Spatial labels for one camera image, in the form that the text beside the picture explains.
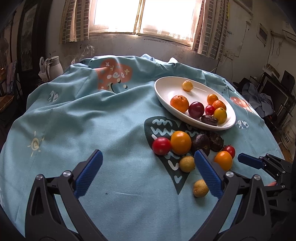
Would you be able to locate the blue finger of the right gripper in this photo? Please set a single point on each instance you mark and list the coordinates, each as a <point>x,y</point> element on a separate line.
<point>277,168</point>

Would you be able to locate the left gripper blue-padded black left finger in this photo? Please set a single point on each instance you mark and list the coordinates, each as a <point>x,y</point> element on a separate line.
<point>43,218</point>

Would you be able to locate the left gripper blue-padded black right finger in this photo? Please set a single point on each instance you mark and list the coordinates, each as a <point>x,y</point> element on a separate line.
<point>252,220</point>

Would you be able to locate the yellow orange large fruit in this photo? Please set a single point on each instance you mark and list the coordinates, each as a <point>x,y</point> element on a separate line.
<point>221,115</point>

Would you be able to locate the dark brown passion fruit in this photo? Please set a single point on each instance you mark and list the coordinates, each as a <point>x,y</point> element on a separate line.
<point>210,120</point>

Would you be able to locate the blue clothes pile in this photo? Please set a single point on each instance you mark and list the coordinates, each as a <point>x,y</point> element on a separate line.
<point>260,102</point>

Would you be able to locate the dark passion fruit right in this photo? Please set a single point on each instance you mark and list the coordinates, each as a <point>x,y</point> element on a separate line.
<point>216,142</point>

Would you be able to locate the black monitor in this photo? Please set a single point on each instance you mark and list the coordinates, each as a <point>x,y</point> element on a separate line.
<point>283,99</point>

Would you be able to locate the dark passion fruit left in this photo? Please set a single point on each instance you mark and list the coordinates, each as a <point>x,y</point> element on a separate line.
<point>201,142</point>

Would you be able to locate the orange mandarin plate right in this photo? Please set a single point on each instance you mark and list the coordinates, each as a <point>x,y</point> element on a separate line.
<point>219,104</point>

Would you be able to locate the small red cherry tomato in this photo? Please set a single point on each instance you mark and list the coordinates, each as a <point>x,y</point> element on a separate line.
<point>209,110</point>

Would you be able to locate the orange tomato upper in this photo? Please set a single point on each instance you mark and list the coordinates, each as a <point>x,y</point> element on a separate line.
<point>180,142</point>

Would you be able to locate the dark red plum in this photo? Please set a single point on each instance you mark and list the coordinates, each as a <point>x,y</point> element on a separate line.
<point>196,110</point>

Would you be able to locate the light blue patterned tablecloth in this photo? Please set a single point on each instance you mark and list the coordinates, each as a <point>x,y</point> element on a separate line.
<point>109,103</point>

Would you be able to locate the bumpy mandarin on plate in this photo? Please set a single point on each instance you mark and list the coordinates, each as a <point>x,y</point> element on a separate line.
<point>180,103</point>

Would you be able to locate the red tomato left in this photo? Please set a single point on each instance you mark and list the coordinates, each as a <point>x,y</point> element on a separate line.
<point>161,146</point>

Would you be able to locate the white oval plate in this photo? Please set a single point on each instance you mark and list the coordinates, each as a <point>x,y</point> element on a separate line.
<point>168,87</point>

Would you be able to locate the right checkered curtain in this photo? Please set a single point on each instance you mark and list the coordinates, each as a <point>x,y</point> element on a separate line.
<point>210,36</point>

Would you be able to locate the checkered curtain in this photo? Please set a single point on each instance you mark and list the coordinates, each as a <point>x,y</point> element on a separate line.
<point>75,21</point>
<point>210,36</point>

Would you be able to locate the white plastic bag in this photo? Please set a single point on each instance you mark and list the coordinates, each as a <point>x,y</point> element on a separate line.
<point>44,69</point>

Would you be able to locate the white kettle jug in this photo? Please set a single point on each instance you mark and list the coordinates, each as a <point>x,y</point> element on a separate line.
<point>55,67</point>

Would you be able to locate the bright window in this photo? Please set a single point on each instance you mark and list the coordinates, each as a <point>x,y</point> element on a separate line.
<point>168,20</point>

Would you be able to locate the left checkered curtain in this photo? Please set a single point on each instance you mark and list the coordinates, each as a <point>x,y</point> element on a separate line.
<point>75,21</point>

